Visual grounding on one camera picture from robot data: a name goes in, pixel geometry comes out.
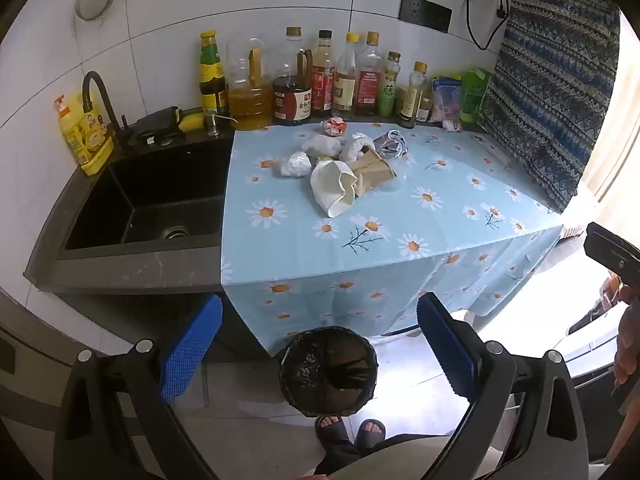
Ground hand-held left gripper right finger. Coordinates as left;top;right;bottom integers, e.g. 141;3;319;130
416;292;591;480

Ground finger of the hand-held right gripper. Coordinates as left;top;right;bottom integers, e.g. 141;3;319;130
584;222;640;288

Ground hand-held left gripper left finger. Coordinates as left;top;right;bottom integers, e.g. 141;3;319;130
52;294;223;480

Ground black bagged trash bin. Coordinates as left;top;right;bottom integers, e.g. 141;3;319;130
278;326;378;417

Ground brown paper bag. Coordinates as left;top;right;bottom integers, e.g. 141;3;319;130
347;149;397;196

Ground crushed white paper cup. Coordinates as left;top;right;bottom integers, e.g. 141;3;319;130
310;158;358;218

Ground silver foil wrapper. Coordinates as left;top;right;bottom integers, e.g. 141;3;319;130
374;130;408;158

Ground person's right hand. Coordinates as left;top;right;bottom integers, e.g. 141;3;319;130
614;285;640;413

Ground person's right sandal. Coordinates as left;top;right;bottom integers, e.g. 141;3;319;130
356;419;387;446

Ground person's sandal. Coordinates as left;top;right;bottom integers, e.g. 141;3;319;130
315;414;351;453
356;419;387;446

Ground blue daisy tablecloth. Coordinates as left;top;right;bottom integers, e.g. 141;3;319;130
220;119;566;358

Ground person's beige shirt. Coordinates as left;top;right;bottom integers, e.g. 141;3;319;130
312;432;461;480

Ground person's left sandal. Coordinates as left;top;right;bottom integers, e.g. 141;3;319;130
315;414;351;453

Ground person's black pants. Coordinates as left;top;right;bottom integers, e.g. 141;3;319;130
320;440;373;476

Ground black kitchen sink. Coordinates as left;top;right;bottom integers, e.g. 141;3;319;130
57;137;236;261

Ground blue patterned cloth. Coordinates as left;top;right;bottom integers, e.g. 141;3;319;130
480;0;622;216

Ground green carton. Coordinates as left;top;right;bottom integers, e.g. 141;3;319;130
460;67;493;126

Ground crumpled white paper ball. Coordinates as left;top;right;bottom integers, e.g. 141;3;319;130
340;132;376;163

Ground metal soap dispenser pump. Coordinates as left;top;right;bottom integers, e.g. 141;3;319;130
204;110;238;138

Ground yellow sponge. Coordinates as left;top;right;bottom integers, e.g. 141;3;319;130
177;109;206;132

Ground yellow dish soap bottle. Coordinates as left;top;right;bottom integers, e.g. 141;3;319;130
54;92;116;177

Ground large cooking oil jug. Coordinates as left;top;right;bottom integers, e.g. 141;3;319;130
226;32;273;131

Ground green drink bottle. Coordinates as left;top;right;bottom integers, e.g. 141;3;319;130
377;51;402;118

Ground dark soy sauce jug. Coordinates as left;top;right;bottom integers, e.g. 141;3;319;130
271;26;313;126

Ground green label sauce bottle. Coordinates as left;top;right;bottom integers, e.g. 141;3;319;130
199;30;230;116

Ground black faucet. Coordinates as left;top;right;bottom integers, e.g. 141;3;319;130
81;71;132;151

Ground clear red label bottle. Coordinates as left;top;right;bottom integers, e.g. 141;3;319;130
356;31;386;117

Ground clear beige label bottle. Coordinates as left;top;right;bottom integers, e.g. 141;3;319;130
331;32;361;117

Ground red label sauce bottle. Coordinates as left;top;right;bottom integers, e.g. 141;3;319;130
311;29;336;118

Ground black wall outlet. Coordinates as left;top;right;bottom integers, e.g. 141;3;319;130
398;0;453;34

